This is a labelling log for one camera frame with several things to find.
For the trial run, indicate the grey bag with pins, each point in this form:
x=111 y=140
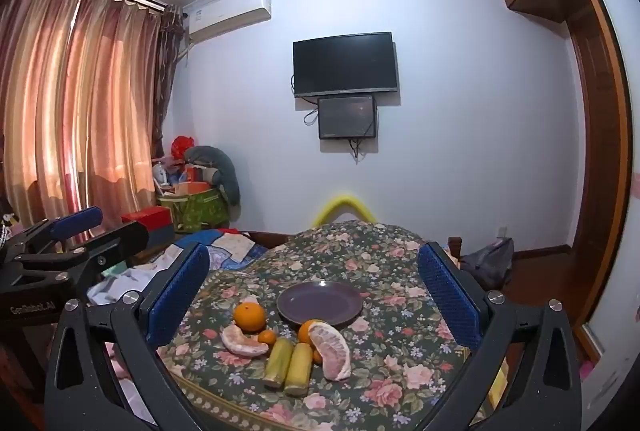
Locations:
x=487 y=261

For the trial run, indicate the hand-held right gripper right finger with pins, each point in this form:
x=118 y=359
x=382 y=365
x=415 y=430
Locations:
x=447 y=293

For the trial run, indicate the small tangerine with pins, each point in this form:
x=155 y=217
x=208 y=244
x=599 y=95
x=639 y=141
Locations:
x=317 y=356
x=267 y=337

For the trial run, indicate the small black monitor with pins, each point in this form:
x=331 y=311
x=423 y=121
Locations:
x=347 y=117

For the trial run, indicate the brown curtain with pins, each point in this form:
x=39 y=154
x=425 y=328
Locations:
x=167 y=76

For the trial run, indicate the white cloth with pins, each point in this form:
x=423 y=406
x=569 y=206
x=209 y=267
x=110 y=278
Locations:
x=127 y=283

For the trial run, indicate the large orange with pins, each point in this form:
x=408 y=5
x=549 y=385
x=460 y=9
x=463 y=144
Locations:
x=307 y=331
x=249 y=317

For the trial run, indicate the blue patchwork quilt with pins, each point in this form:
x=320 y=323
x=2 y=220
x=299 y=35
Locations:
x=230 y=248

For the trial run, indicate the peach curtain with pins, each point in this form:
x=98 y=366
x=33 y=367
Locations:
x=75 y=101

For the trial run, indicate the black wall television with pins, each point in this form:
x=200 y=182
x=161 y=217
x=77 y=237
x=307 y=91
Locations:
x=345 y=63

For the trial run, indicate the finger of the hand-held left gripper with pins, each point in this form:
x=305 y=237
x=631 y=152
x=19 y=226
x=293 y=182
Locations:
x=75 y=222
x=117 y=238

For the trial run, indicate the grey plush toy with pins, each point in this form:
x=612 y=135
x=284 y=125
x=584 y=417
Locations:
x=222 y=166

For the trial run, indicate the white air conditioner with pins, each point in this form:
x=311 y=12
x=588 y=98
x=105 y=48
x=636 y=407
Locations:
x=227 y=13

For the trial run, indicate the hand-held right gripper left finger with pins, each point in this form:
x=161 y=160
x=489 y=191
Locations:
x=177 y=293

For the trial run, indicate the dark purple plate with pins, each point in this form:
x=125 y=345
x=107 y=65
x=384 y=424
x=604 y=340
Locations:
x=320 y=303

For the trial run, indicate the peeled pomelo segment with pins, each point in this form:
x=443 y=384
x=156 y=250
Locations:
x=242 y=343
x=332 y=353

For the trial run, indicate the wooden door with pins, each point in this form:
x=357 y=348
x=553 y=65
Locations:
x=607 y=136

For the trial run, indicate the orange box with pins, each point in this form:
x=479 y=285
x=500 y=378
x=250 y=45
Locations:
x=192 y=187

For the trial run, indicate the floral tablecloth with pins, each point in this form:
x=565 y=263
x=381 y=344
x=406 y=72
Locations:
x=380 y=261

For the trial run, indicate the red box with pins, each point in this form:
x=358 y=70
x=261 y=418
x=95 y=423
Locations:
x=147 y=217

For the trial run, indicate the red bag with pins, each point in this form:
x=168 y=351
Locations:
x=181 y=147

